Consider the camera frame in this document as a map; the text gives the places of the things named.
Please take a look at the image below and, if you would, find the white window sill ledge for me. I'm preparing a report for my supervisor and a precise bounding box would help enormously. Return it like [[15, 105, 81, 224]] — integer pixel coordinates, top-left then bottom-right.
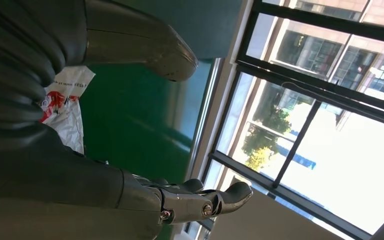
[[188, 0, 257, 186]]

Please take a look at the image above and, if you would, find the green tree outside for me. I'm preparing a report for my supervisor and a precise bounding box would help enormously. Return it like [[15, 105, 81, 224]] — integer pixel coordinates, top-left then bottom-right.
[[241, 105, 294, 173]]

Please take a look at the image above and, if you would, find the building outside window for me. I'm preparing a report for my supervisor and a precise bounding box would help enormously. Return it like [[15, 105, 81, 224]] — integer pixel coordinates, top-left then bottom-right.
[[271, 0, 384, 107]]

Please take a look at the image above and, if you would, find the silver conveyor side rail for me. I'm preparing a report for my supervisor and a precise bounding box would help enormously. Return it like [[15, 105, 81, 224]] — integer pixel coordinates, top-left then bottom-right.
[[183, 57, 224, 181]]

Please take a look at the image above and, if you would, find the dark window frame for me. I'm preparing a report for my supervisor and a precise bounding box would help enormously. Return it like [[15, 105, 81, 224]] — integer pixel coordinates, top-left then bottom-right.
[[200, 0, 384, 240]]

